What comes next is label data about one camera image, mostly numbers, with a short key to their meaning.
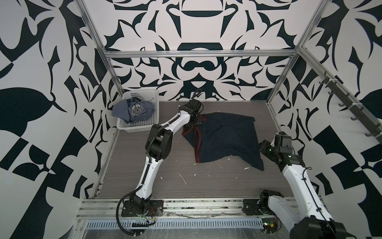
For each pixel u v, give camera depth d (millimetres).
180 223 713
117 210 686
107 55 918
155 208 742
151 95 1151
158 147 593
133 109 1025
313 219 405
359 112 545
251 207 742
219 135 991
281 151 613
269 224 713
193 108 825
